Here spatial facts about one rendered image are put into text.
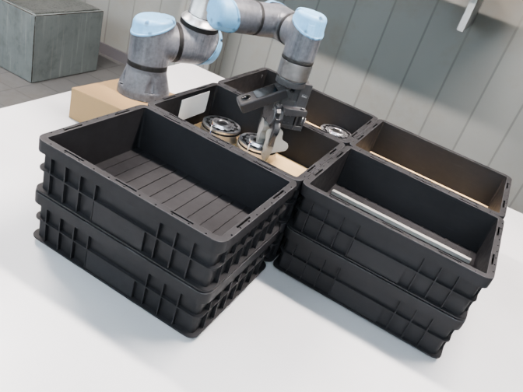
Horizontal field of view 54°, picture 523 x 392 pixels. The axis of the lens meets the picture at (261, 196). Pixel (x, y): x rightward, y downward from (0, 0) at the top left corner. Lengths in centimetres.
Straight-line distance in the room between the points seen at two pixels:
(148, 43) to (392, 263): 89
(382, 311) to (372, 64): 236
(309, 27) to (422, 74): 214
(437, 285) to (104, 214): 63
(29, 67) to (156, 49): 209
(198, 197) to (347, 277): 35
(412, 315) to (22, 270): 75
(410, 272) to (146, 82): 90
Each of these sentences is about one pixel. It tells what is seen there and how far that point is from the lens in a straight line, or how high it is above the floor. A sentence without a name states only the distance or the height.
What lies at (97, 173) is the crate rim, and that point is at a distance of 91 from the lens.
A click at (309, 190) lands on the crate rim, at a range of 104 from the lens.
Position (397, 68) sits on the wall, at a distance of 328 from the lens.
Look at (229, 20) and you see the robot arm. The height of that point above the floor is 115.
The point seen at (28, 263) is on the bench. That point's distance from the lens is 107.
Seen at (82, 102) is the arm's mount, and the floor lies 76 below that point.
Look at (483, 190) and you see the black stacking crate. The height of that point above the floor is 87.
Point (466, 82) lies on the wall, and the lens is 324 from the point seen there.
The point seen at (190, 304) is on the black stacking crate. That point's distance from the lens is 91.
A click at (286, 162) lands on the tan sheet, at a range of 134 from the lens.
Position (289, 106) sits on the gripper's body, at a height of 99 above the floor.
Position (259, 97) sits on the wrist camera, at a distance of 120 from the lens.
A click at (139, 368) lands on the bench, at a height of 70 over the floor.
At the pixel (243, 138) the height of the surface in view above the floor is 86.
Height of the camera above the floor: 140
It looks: 30 degrees down
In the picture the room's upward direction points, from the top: 18 degrees clockwise
